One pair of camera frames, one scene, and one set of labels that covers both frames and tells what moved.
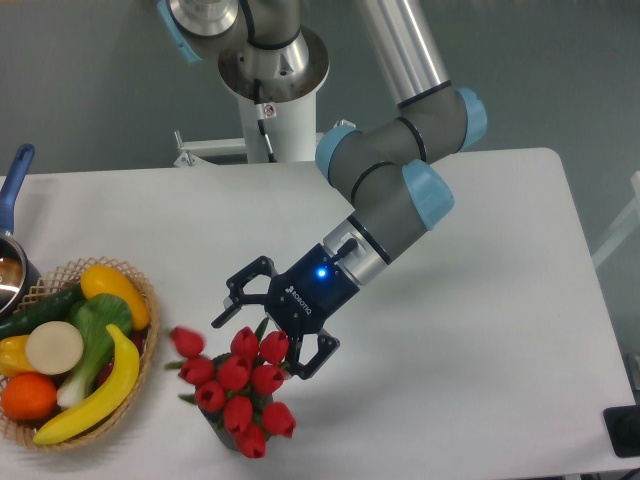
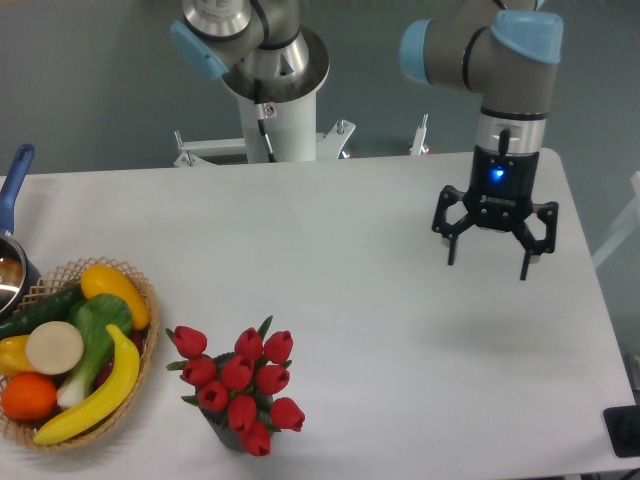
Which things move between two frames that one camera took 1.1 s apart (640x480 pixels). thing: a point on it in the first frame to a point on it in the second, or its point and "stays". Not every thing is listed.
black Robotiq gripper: (302, 301) to (502, 187)
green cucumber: (52, 306) stays
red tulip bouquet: (239, 388) stays
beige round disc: (54, 347) stays
